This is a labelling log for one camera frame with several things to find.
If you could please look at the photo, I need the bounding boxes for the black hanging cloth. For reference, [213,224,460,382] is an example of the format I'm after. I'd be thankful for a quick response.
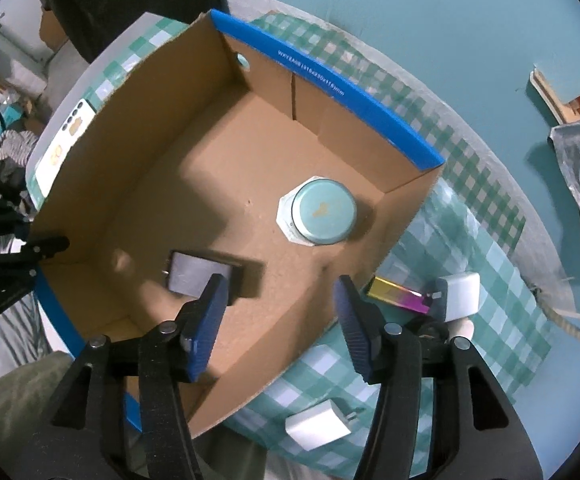
[52,0,231,61]

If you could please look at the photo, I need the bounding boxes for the white earbuds case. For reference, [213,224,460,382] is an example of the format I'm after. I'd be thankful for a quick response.
[447,317,473,341]

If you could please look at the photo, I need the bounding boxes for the white octagonal container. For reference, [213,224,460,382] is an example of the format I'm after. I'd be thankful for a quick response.
[276,175,343,247]

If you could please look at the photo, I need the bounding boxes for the grey wrinkled cloth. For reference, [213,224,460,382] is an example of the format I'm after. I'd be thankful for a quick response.
[0,292,73,386]

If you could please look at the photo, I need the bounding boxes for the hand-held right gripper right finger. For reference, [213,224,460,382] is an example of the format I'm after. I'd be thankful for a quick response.
[333,274,546,480]

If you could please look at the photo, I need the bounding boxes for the beige rope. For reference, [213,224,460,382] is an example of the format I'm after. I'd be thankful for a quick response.
[535,285,580,346]

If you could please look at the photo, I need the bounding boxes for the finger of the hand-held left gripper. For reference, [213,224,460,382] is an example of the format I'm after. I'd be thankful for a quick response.
[0,195,32,234]
[0,234,71,343]

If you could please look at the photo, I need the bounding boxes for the blue rimmed cardboard box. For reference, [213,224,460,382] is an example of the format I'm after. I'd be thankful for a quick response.
[30,8,446,441]

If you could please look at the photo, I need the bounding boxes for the teal checkered plastic sheet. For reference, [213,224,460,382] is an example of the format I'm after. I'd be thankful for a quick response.
[82,15,556,466]

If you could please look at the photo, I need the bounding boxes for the person's olive trousers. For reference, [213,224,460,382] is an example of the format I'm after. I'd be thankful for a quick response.
[0,352,283,480]

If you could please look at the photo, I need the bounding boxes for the striped cloth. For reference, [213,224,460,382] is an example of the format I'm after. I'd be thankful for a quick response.
[0,130,38,162]

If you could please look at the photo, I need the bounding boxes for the brown cardboard carton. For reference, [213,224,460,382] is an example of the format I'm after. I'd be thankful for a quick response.
[40,7,68,51]

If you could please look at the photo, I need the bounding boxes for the white smartphone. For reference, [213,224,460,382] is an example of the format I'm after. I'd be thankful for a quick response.
[35,99,96,197]

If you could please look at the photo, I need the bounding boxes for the black power adapter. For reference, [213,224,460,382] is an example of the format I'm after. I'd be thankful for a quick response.
[162,249,245,307]

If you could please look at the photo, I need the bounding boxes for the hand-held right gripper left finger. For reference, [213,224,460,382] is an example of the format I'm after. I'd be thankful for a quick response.
[17,273,229,480]

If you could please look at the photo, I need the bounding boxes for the white wall charger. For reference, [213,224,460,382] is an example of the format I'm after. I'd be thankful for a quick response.
[285,399,360,452]
[432,272,481,323]

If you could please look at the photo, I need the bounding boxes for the iridescent rainbow lighter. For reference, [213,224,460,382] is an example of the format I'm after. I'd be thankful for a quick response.
[367,276,433,316]

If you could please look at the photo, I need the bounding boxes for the wooden board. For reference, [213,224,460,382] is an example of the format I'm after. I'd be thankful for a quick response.
[529,65,580,126]

